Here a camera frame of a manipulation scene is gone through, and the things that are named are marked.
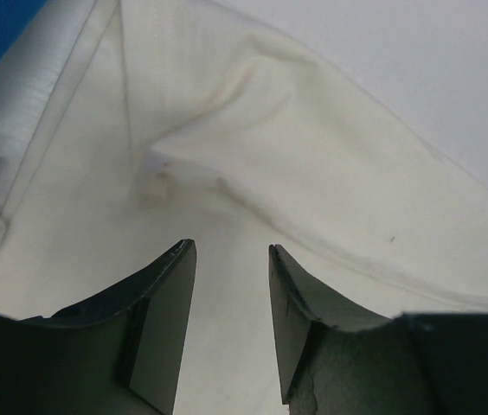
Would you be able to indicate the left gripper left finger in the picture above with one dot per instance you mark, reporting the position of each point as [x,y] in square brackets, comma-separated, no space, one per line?
[116,352]

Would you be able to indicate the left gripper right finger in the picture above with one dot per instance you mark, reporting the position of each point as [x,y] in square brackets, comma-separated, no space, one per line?
[336,357]

